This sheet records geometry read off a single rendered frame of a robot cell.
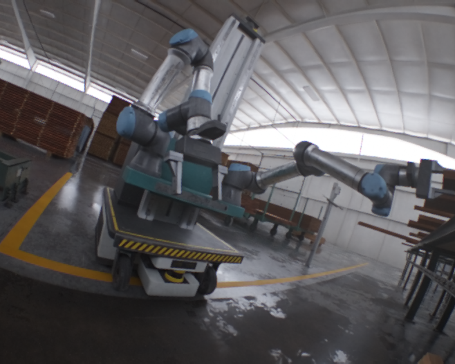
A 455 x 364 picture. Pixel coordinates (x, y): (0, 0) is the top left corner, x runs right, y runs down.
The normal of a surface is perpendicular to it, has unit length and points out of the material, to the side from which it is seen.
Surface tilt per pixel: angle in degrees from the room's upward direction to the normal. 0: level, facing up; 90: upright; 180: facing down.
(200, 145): 67
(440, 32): 174
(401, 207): 88
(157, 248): 90
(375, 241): 90
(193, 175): 90
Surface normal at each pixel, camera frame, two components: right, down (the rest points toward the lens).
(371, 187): -0.79, -0.33
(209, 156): 0.72, -0.20
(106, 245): 0.58, 0.16
